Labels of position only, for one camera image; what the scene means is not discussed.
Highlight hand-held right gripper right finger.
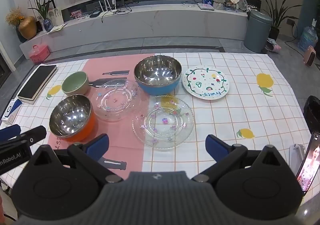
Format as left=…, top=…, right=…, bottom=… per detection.
left=191, top=134, right=288, bottom=183

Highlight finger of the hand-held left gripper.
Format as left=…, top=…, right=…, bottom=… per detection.
left=10, top=125, right=47, bottom=147
left=0, top=124, right=22, bottom=141

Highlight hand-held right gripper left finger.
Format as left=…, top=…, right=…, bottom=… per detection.
left=26, top=134, right=123, bottom=183

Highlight orange steel bowl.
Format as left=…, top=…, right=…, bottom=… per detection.
left=49, top=95, right=96, bottom=142

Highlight smooth-rim floral glass plate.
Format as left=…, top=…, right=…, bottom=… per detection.
left=91, top=78, right=140, bottom=122

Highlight beaded-rim floral glass plate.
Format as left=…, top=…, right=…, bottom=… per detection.
left=132, top=96, right=195, bottom=150

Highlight green ceramic bowl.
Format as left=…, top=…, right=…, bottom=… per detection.
left=61, top=71, right=90, bottom=96

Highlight white fruit-painted plate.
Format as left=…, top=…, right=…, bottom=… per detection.
left=182, top=65, right=229, bottom=101

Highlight blue steel bowl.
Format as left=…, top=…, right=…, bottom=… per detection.
left=134, top=56, right=182, bottom=96

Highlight white and blue box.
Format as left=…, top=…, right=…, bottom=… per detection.
left=1, top=98, right=23, bottom=125

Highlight lemon checked tablecloth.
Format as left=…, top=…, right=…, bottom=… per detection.
left=0, top=53, right=316, bottom=190

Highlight white phone stand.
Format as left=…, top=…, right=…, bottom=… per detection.
left=289, top=144, right=306, bottom=178

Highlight pink basket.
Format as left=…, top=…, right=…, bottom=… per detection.
left=28, top=45, right=48, bottom=64

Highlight smartphone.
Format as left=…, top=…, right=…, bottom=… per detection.
left=296, top=132, right=320, bottom=192

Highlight black chair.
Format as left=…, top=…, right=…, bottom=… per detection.
left=303, top=95, right=320, bottom=136

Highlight gold vase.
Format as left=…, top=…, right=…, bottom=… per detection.
left=18, top=16, right=37, bottom=40

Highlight papers on console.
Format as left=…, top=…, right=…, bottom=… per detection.
left=47, top=24, right=67, bottom=35

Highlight green plant in blue vase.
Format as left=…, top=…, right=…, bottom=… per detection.
left=27, top=0, right=54, bottom=32

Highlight dried yellow flowers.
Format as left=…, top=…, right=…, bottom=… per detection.
left=5, top=8, right=25, bottom=26

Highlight grey trash can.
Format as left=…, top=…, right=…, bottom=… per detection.
left=244, top=10, right=273, bottom=53

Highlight white printed card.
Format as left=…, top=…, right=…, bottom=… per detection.
left=47, top=0, right=63, bottom=26

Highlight pink heater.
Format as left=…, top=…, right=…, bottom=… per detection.
left=302, top=46, right=317, bottom=67

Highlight white router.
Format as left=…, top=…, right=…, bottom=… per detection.
left=98, top=0, right=121, bottom=14

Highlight grey laptop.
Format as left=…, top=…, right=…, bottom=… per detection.
left=196, top=3, right=215, bottom=11

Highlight blue water bottle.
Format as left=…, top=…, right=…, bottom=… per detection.
left=297, top=26, right=318, bottom=52

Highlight tall potted plant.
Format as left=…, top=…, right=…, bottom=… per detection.
left=257, top=0, right=302, bottom=41

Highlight decorative display plate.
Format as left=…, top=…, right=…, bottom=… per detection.
left=237, top=0, right=249, bottom=12

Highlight black cable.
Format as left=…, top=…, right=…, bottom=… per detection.
left=101, top=3, right=132, bottom=24

